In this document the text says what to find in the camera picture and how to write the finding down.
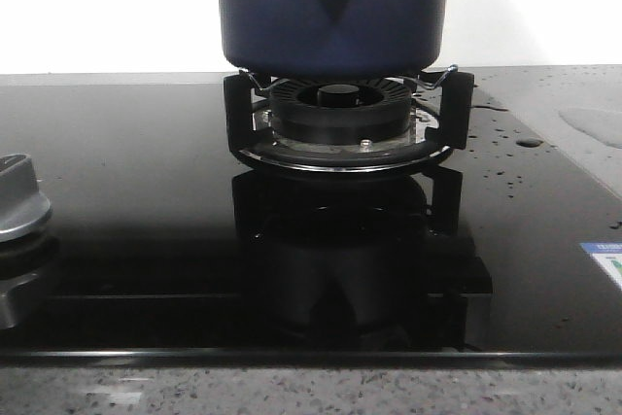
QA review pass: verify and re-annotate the black pot support grate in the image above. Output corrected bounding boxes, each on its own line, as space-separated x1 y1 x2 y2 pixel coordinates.
224 66 474 175

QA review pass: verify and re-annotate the dark blue cooking pot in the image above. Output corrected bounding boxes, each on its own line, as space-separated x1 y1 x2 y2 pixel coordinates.
219 0 446 79

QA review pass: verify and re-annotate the black glass cooktop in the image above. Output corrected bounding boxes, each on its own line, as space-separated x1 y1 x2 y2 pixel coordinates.
1 83 621 365

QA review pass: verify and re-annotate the black gas burner head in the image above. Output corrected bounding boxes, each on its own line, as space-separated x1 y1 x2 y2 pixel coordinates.
269 79 412 145

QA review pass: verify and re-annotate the blue white energy label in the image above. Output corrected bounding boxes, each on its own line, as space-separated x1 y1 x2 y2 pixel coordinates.
580 242 622 289

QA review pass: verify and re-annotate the silver stove control knob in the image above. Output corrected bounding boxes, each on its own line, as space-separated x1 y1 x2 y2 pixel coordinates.
1 154 52 243

